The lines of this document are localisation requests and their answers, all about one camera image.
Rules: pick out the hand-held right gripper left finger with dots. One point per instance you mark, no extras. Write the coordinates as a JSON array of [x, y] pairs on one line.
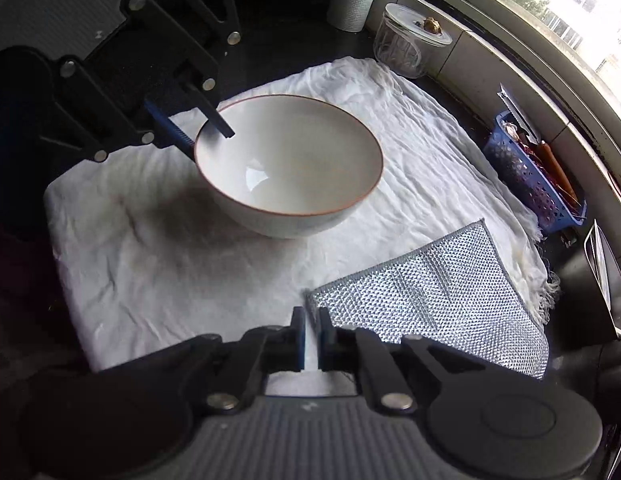
[[301, 345]]

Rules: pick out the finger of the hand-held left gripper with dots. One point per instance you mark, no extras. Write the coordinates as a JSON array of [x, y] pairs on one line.
[[165, 122], [218, 120]]

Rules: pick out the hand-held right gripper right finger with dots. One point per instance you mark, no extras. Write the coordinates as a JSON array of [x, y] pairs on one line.
[[324, 342]]

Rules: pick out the white bowl brown rim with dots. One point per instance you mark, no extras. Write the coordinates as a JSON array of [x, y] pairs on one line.
[[290, 160]]

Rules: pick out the silver mesh dishcloth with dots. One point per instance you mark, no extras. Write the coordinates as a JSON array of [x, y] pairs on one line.
[[430, 290]]

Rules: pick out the white cotton cloth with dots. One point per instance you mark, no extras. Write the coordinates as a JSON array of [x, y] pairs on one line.
[[140, 260]]

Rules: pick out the glass jar with lid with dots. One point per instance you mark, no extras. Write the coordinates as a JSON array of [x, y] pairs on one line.
[[398, 45]]

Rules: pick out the brown ginger piece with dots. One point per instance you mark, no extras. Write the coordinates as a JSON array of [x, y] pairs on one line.
[[430, 25]]

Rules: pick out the blue plastic basket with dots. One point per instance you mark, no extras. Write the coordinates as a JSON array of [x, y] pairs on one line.
[[525, 175]]

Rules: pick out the dried red chilies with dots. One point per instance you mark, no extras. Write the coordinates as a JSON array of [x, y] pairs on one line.
[[528, 146]]

